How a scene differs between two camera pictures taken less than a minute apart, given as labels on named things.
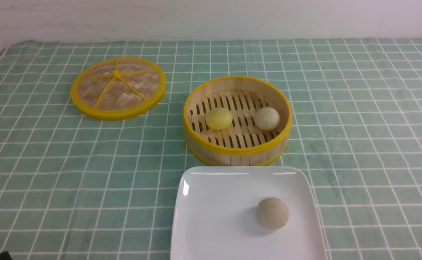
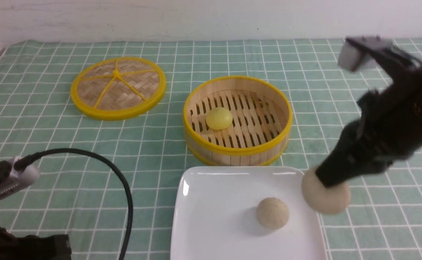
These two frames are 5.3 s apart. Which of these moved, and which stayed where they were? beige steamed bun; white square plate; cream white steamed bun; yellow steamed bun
Moved: cream white steamed bun
Stayed: white square plate; beige steamed bun; yellow steamed bun
